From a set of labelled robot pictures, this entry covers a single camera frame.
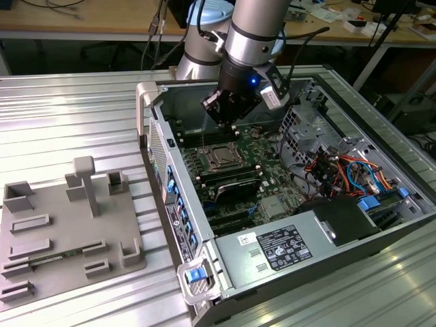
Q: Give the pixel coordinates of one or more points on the grey camera bracket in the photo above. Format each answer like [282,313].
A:
[277,76]

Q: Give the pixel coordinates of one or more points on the grey power supply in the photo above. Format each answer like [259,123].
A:
[235,265]

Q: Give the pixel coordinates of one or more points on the silver chipset heatsink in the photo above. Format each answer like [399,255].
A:
[272,206]

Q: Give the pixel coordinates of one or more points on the black RAM slot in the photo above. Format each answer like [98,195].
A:
[242,170]
[207,134]
[242,178]
[211,140]

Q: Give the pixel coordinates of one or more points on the black slanted pole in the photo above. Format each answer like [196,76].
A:
[383,30]

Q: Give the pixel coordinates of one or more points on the blue case latch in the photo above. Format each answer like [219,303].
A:
[194,275]

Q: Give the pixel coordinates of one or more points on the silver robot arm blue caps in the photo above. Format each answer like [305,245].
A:
[252,34]

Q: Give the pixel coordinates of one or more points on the black expansion slot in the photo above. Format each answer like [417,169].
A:
[231,218]
[235,227]

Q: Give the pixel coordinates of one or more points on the black air shroud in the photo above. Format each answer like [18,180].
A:
[337,218]

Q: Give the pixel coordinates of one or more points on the wooden desk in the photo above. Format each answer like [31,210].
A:
[85,20]

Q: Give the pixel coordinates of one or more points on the silver drive cage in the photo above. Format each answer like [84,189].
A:
[306,133]

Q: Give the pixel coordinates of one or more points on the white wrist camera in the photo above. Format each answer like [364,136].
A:
[271,98]

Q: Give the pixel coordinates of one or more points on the grey parts rack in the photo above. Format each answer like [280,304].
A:
[68,221]

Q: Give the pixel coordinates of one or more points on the grey open PC case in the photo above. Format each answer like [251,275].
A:
[184,102]

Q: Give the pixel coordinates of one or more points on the green motherboard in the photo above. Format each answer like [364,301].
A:
[272,185]

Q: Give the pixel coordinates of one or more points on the CPU socket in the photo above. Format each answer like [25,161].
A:
[212,167]

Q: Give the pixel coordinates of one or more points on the blue disk carrier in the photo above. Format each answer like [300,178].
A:
[369,203]

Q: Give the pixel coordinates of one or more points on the metal locking lever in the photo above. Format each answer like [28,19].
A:
[203,141]

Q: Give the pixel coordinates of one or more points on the green RAM stick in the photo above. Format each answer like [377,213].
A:
[51,257]

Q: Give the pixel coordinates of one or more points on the black graphics card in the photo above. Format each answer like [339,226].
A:
[238,192]

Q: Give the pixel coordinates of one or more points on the small white box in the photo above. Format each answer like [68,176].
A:
[367,30]

